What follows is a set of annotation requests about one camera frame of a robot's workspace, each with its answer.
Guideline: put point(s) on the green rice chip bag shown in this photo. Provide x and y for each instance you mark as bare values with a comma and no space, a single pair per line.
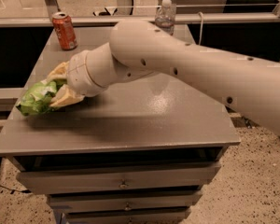
37,99

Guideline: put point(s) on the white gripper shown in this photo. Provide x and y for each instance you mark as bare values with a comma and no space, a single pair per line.
76,73

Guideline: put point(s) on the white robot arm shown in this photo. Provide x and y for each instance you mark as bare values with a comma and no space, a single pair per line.
247,85

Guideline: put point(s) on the grey metal railing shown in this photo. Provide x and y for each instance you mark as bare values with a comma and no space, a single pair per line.
179,19

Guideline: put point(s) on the orange soda can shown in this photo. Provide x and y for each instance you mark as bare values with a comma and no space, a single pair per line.
64,30

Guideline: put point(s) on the clear plastic water bottle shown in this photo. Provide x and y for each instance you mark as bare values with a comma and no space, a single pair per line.
165,17

